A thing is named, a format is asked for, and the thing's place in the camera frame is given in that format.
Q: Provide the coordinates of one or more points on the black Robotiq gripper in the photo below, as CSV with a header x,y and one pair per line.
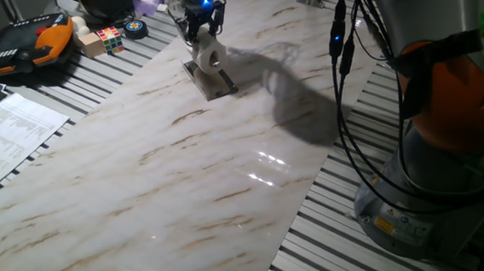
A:
x,y
202,6

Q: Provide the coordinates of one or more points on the white toilet paper roll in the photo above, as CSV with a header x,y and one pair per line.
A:
x,y
207,54

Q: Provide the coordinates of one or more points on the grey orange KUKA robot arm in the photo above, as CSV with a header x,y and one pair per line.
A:
x,y
441,102

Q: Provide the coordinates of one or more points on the purple translucent object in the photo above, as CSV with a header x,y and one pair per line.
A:
x,y
147,3

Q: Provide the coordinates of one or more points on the round black blue disc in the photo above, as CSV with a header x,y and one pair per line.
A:
x,y
135,29

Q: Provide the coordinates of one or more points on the colourful Rubik's cube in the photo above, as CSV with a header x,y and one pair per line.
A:
x,y
110,40

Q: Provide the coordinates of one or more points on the plain wooden cube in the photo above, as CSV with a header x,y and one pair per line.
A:
x,y
91,44

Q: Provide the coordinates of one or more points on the small white rounded figure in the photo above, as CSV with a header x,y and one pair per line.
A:
x,y
79,26

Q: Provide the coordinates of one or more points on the marble pattern table sheet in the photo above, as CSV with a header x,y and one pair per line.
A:
x,y
158,168

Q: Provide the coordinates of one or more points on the orange black teach pendant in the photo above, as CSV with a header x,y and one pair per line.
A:
x,y
17,47

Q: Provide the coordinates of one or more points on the printed white paper sheets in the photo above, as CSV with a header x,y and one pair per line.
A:
x,y
6,140

